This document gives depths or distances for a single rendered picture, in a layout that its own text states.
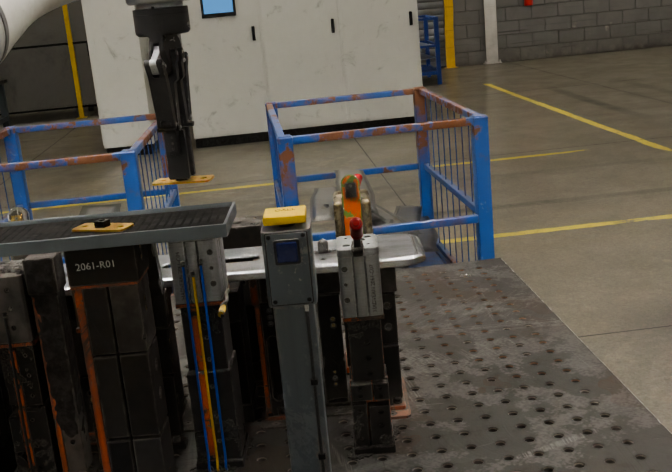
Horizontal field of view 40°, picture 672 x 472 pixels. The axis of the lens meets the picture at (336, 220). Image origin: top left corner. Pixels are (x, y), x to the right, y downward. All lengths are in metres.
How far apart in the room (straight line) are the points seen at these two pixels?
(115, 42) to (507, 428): 8.19
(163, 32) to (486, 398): 0.91
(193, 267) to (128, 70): 8.09
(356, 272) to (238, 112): 8.09
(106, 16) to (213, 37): 1.06
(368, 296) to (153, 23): 0.55
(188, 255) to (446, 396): 0.60
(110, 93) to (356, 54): 2.51
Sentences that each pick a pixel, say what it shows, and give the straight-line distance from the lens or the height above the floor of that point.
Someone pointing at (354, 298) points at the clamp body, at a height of 0.98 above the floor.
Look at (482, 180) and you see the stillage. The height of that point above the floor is 0.70.
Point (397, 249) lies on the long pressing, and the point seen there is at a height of 1.00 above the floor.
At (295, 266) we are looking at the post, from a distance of 1.30.
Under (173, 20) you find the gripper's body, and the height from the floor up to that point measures 1.44.
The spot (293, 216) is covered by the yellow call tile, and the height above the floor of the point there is 1.16.
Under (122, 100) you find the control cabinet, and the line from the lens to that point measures 9.56.
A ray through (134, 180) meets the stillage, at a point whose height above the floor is 0.84.
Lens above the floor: 1.46
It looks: 14 degrees down
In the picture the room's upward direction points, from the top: 5 degrees counter-clockwise
